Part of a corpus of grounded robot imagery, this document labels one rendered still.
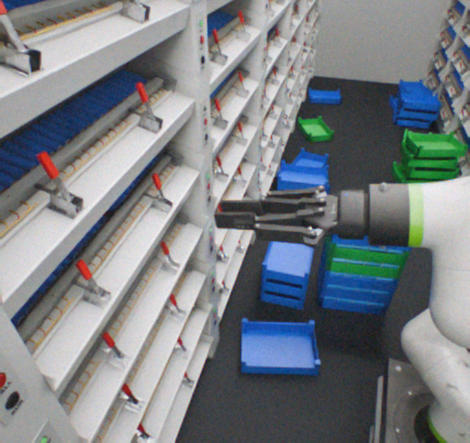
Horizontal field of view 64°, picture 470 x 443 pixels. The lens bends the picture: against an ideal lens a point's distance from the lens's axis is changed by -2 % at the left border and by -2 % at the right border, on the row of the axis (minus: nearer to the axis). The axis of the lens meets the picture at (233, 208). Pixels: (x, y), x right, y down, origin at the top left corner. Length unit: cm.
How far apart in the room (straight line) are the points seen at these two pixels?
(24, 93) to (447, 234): 53
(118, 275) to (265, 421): 96
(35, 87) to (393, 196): 46
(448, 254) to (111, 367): 64
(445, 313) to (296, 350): 114
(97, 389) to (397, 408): 81
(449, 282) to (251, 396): 111
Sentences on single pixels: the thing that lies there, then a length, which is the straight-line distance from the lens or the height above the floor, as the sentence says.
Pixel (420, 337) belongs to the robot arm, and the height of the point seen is 58.
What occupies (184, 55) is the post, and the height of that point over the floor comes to 118.
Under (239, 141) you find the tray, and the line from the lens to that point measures 152.
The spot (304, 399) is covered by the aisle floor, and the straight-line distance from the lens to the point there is 159.
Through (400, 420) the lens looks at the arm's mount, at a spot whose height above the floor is 35.
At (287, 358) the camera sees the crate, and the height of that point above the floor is 0.
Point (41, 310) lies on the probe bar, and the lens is 67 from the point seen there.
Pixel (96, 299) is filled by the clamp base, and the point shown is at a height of 91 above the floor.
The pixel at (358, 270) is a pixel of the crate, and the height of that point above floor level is 27.
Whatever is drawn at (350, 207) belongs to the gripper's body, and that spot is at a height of 108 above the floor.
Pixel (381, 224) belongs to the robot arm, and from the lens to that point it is 56.
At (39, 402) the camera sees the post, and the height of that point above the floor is 91.
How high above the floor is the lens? 141
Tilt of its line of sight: 38 degrees down
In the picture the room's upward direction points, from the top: straight up
